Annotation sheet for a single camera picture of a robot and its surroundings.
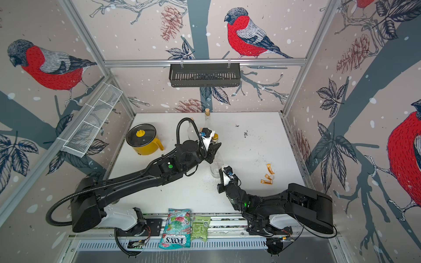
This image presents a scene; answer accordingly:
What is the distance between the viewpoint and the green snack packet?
71cm

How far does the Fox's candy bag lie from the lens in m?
0.70

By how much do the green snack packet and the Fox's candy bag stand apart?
0.06ft
